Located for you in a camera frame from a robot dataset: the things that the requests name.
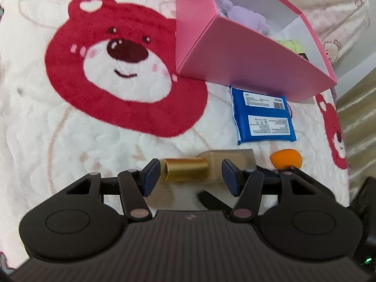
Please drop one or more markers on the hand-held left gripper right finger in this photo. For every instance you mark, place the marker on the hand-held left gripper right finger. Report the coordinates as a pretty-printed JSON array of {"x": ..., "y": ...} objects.
[{"x": 230, "y": 179}]

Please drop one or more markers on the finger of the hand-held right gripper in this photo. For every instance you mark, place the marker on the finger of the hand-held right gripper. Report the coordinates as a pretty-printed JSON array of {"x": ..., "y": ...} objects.
[{"x": 213, "y": 201}]

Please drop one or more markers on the purple plush toy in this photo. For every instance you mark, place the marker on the purple plush toy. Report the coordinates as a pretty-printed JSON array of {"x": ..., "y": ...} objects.
[{"x": 246, "y": 16}]

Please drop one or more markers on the bear printed fleece blanket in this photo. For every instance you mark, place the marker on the bear printed fleece blanket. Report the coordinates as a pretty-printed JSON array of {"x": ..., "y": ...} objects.
[{"x": 58, "y": 123}]

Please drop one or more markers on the pink cardboard box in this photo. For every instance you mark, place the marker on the pink cardboard box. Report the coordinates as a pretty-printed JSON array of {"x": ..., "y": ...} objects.
[{"x": 235, "y": 53}]

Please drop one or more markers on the green plush toy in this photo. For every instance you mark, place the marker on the green plush toy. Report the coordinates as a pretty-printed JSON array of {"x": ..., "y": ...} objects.
[{"x": 289, "y": 44}]

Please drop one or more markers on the small black object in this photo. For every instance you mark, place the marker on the small black object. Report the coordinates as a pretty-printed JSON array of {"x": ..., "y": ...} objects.
[{"x": 302, "y": 55}]

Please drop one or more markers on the frosted bottle with gold cap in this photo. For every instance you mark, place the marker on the frosted bottle with gold cap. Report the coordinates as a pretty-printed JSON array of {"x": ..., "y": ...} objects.
[{"x": 211, "y": 164}]

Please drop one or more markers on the orange makeup sponge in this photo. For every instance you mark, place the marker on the orange makeup sponge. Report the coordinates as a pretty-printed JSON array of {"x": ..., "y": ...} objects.
[{"x": 285, "y": 158}]

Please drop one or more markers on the beige striped cloth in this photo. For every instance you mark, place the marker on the beige striped cloth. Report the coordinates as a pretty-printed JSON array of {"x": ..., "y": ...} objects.
[{"x": 358, "y": 117}]

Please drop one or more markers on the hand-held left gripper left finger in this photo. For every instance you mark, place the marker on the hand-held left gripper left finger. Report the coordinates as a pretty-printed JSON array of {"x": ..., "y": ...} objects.
[{"x": 151, "y": 176}]

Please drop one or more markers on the blue packet with white labels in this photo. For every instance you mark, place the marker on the blue packet with white labels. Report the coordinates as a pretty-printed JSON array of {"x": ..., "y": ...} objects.
[{"x": 243, "y": 117}]

